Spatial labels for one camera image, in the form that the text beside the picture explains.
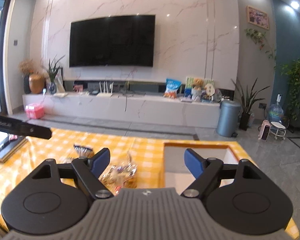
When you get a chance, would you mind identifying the blue peanut snack bag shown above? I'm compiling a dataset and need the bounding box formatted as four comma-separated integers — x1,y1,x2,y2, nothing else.
74,144,94,158

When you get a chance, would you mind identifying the black book on table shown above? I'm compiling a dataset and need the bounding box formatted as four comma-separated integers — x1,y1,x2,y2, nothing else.
0,132,27,163

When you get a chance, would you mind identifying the orange cardboard box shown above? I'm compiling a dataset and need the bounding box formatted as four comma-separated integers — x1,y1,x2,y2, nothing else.
160,140,248,190

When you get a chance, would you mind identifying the colourful veggie chips bag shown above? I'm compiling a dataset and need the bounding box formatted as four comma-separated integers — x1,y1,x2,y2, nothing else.
99,153,138,195

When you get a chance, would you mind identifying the pink storage box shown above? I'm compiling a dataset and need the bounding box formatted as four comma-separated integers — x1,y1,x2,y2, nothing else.
25,103,45,119

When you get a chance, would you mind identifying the blue grey trash can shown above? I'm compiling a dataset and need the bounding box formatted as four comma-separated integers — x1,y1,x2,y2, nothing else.
216,100,241,137

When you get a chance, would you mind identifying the orange ceramic vase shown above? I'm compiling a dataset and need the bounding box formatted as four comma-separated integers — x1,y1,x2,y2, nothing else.
29,73,45,94

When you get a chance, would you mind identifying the yellow checkered tablecloth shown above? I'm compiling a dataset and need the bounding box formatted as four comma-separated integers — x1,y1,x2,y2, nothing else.
0,129,299,239

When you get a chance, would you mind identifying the dried flowers dark vase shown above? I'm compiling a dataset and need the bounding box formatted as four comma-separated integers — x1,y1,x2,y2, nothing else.
18,59,34,94

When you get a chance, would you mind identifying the pink small heater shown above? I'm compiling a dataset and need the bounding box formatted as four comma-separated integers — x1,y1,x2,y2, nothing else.
258,120,271,141

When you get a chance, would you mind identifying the white marble tv console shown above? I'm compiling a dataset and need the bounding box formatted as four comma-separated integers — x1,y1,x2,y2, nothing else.
23,93,220,128

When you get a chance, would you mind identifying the green plant in glass vase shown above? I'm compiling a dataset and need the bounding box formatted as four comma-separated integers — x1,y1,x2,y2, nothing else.
42,55,65,95

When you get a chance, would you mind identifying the white wifi router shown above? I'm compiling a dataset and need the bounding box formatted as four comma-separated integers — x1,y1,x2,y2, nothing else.
97,81,114,98

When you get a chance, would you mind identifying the teddy bear toy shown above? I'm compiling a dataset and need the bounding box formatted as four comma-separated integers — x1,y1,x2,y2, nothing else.
191,78,204,102

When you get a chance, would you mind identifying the white round stool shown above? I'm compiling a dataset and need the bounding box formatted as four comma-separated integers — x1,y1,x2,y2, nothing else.
270,121,286,140

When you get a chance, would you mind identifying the tall leaf potted plant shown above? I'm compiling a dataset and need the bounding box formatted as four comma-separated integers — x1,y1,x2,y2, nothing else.
231,78,270,131

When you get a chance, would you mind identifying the water jug with pump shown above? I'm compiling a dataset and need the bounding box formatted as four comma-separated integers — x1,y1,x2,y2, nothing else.
267,94,284,123

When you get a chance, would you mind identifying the blue chips bag on console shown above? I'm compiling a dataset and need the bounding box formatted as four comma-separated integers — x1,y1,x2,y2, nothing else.
164,79,181,99

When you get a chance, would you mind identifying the black television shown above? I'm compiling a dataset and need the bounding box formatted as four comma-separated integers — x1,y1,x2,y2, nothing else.
69,15,155,68

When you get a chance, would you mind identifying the trailing green vine plant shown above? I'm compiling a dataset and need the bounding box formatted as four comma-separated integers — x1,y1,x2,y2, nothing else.
281,59,300,120

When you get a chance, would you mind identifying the framed wall picture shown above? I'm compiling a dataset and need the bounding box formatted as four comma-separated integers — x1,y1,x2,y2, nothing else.
246,5,269,30

